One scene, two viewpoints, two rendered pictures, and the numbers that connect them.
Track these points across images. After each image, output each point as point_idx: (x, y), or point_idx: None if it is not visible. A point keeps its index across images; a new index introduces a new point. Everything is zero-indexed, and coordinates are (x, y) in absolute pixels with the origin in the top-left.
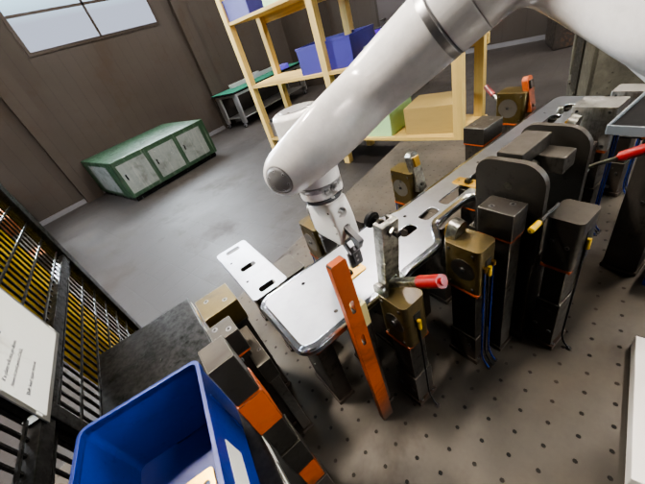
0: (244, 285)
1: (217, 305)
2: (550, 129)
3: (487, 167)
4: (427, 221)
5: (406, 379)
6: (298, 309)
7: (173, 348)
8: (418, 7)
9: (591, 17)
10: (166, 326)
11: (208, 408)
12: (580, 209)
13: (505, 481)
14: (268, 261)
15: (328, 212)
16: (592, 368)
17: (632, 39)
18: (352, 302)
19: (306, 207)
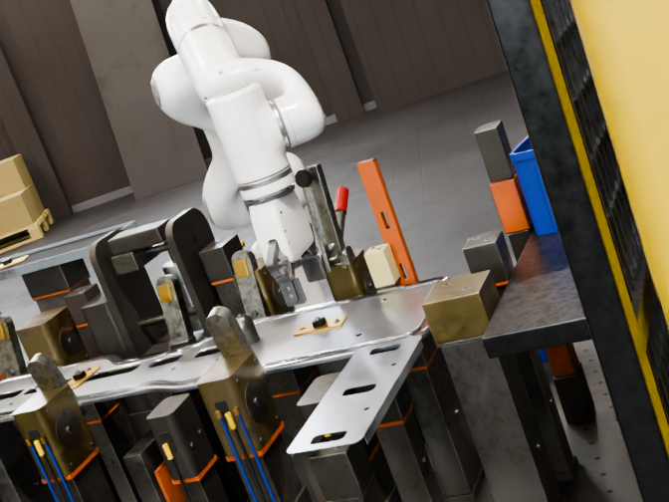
0: (403, 360)
1: (461, 280)
2: (109, 239)
3: (177, 230)
4: (185, 352)
5: None
6: (403, 310)
7: (554, 283)
8: (221, 28)
9: (241, 47)
10: (543, 308)
11: (524, 138)
12: None
13: None
14: (334, 382)
15: (296, 194)
16: None
17: (258, 51)
18: (383, 215)
19: (224, 318)
